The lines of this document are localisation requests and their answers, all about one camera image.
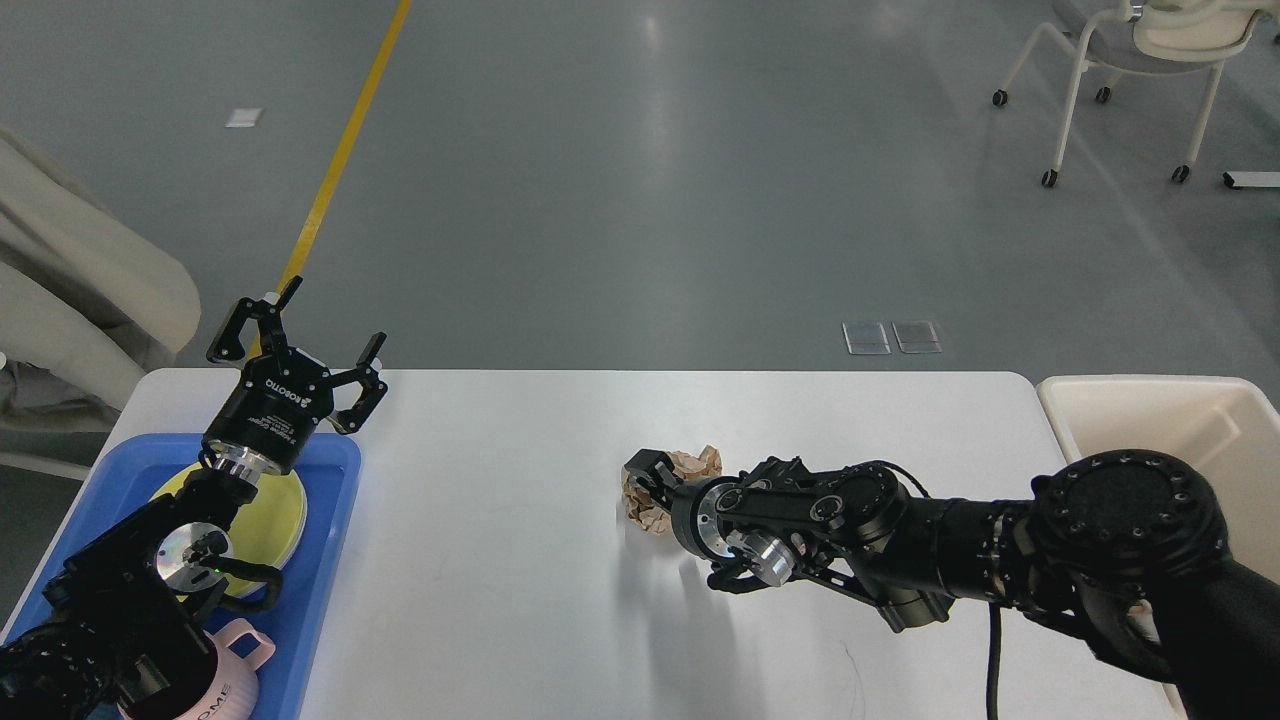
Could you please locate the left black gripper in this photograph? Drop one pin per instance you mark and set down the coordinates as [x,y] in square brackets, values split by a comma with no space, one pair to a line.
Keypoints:
[280,395]

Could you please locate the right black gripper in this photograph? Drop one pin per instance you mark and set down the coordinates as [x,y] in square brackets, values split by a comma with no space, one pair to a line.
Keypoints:
[694,514]

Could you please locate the brown paper ball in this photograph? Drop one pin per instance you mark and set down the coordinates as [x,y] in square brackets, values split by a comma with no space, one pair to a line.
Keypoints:
[643,511]

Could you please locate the yellow plastic plate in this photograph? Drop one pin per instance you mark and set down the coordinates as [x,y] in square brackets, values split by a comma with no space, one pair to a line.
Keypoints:
[267,531]

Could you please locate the pink ceramic mug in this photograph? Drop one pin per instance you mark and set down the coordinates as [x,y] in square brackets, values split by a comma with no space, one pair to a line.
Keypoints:
[235,675]

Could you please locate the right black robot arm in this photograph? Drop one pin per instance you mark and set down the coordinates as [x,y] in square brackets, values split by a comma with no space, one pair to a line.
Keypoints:
[1127,551]

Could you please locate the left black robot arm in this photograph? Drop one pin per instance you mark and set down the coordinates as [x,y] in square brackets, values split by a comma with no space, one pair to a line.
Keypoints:
[128,610]

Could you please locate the blue plastic tray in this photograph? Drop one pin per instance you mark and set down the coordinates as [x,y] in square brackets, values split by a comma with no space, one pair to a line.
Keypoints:
[126,477]

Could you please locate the beige fabric cover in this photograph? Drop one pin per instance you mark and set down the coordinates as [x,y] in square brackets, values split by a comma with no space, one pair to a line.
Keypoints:
[88,306]

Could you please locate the left floor socket plate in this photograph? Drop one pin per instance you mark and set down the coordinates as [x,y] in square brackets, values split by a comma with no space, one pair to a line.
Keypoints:
[866,338]

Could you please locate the floor socket plate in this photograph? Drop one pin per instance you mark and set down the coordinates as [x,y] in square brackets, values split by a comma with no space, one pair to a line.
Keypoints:
[917,337]
[866,338]

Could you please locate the right floor socket plate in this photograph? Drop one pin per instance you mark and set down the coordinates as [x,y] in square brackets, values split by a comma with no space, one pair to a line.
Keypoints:
[917,337]

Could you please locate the white plastic bin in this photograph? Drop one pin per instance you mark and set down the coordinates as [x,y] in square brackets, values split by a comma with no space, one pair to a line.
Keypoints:
[1140,420]

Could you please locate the white office chair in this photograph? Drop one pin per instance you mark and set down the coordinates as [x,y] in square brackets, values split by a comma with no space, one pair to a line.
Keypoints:
[1142,38]

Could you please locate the white floor bar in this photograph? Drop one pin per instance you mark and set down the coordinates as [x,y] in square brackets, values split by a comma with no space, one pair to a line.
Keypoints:
[1251,179]

